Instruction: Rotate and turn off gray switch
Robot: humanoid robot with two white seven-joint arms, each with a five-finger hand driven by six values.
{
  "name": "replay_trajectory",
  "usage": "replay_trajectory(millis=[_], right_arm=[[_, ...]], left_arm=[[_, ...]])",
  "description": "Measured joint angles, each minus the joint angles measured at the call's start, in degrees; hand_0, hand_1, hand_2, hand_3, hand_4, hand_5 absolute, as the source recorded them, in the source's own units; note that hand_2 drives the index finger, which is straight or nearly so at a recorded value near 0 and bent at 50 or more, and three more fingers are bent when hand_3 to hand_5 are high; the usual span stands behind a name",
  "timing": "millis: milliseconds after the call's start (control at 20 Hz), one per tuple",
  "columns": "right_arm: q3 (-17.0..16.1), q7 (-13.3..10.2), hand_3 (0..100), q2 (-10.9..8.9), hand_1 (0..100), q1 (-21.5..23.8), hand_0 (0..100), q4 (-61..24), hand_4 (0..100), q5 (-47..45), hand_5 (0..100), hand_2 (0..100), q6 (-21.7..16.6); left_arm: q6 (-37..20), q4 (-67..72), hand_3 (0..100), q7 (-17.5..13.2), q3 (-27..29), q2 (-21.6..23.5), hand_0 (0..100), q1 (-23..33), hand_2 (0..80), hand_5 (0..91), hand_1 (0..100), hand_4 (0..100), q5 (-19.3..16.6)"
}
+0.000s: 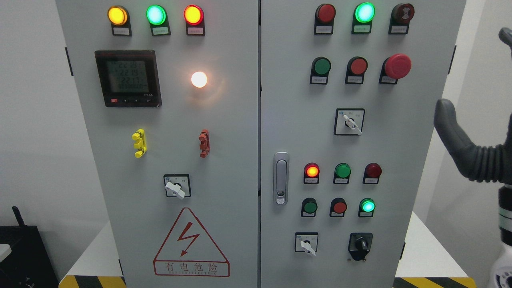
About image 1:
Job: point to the dark grey robotic hand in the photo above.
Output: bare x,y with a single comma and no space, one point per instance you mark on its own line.
476,163

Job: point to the gray rotary selector switch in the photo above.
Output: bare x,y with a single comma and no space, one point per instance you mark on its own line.
349,122

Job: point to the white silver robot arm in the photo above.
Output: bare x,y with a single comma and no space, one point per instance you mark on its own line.
501,271

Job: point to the green lit indicator lower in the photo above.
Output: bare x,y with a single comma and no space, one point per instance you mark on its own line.
366,208

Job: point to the green lit indicator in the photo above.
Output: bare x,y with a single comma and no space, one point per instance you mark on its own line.
362,18
366,208

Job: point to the red emergency stop button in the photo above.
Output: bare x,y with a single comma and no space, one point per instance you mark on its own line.
394,68

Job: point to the red push button lower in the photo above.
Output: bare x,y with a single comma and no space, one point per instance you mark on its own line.
338,207

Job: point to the red push button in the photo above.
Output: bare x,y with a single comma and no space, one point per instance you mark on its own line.
356,68
338,207

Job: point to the red push button upper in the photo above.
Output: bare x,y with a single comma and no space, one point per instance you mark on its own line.
356,68

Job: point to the black red buzzer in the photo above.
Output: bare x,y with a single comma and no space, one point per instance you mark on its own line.
400,18

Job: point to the red lit indicator lower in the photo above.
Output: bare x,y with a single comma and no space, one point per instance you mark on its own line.
311,173

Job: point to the green push button lower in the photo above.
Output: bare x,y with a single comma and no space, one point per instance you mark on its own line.
309,207

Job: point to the green push button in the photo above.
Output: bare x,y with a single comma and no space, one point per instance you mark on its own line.
309,207
320,70

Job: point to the green push button upper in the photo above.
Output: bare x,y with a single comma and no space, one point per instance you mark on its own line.
320,70

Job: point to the green lit indicator top right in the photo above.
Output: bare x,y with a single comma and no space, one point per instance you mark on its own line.
362,18

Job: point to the dark red indicator light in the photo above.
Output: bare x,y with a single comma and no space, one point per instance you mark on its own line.
324,19

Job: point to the red terminal connector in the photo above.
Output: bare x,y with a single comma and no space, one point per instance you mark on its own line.
204,146

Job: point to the grey electrical cabinet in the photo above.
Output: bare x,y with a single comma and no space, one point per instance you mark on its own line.
247,81

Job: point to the red high voltage warning sticker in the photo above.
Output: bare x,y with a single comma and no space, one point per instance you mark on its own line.
189,250

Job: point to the red lit indicator light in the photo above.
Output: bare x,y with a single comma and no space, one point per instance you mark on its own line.
194,20

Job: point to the yellow terminal connector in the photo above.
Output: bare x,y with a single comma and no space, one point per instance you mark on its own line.
140,143

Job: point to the green indicator light top left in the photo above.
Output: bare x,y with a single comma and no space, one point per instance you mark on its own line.
158,20

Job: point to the black digital power meter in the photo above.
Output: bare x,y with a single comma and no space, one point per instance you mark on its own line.
129,78

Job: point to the yellow indicator light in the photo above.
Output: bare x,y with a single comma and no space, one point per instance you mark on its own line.
119,20

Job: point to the black box with antenna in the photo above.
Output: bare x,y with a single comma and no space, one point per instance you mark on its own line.
28,265

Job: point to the black rotary switch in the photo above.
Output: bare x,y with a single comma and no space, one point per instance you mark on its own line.
359,245

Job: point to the bottom white rotary switch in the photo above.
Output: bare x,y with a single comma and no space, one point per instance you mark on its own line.
306,242

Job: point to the silver door handle lock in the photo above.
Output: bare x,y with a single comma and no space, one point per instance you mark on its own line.
281,169

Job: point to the left door rotary switch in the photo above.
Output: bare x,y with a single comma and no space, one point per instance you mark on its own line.
177,185

